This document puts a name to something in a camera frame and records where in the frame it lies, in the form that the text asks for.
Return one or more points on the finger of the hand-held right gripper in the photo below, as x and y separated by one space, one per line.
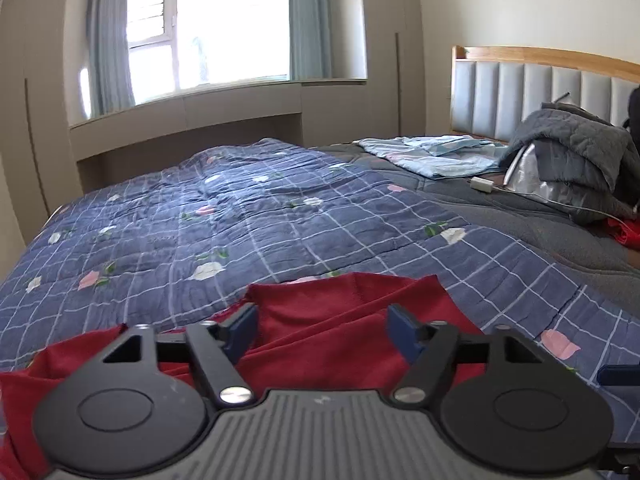
620 375

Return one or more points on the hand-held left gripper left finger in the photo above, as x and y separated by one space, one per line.
242 329

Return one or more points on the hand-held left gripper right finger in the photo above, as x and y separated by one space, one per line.
403 334

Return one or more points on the dark red garment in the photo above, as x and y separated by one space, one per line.
325 320

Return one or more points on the blue checked floral quilt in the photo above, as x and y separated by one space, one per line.
250 240

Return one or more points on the bright red cloth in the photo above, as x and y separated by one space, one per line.
627 232

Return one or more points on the dark grey mattress pad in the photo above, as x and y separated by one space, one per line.
500 210

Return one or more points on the white charger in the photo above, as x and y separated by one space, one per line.
482 184

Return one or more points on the light blue floral cloth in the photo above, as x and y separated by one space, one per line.
430 155

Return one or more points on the silver shiny cloth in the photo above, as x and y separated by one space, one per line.
530 170

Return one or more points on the beige window bench cabinet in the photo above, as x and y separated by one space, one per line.
200 110

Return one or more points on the grey quilted blanket pile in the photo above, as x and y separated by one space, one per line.
575 145

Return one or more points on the wooden padded headboard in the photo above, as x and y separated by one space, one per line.
500 95

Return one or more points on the beige wardrobe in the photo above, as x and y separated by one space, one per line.
390 60
45 110

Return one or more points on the window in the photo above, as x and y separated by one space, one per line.
225 25

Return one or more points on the grey-blue curtain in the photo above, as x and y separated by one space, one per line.
110 50
310 20

